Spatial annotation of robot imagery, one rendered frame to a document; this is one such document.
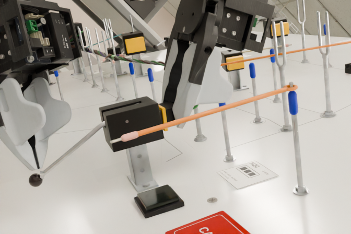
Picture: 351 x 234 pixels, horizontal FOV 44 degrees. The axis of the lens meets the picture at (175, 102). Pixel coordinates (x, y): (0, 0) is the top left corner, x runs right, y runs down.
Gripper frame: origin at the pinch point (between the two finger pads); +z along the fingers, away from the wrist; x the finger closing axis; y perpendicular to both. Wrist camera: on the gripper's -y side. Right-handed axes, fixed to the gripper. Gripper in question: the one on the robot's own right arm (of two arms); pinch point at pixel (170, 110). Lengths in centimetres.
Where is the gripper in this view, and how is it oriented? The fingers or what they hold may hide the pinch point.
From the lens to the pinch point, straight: 47.7
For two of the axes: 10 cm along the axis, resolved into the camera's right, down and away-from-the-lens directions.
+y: 9.1, 1.9, 3.8
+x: -3.4, -2.0, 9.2
